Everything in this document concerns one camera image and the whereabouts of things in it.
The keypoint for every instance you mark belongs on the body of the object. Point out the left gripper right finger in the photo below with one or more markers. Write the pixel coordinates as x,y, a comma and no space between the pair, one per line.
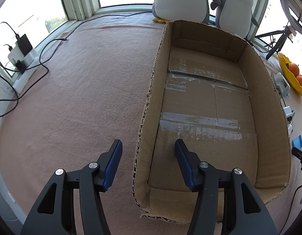
243,210

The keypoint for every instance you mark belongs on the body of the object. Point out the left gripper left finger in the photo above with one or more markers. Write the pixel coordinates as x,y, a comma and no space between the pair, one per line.
53,211

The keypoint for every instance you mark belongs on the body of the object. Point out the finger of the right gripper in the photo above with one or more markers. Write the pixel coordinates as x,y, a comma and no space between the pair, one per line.
298,154

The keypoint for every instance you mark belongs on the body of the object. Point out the white usb charger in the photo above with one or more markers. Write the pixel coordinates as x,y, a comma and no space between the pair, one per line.
289,115

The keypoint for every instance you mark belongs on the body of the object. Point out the white plug-in device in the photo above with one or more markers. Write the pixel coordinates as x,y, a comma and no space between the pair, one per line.
282,85

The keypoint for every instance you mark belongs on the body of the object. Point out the blue phone stand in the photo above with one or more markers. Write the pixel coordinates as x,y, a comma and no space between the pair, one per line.
297,142

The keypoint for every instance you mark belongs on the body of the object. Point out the yellow fruit bowl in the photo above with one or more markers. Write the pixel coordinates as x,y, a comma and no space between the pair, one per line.
283,60

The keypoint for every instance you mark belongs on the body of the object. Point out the open cardboard box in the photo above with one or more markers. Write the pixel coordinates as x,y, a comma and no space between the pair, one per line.
212,90

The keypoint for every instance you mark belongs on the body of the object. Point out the black tripod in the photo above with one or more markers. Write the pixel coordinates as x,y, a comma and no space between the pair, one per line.
276,46

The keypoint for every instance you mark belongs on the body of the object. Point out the pink blanket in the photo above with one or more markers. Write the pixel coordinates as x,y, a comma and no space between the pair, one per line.
96,92

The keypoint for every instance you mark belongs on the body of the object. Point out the white power strip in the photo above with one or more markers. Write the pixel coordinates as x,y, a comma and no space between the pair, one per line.
25,65

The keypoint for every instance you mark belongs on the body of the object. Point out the small plush penguin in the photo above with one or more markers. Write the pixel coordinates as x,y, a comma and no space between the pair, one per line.
234,16

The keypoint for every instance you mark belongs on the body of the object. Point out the black power adapter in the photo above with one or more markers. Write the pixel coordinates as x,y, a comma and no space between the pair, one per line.
24,44

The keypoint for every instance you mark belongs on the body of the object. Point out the large plush penguin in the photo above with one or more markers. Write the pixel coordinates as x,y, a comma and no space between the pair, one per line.
189,10

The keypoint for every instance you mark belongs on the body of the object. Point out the white ring light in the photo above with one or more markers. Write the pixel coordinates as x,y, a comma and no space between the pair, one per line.
293,11

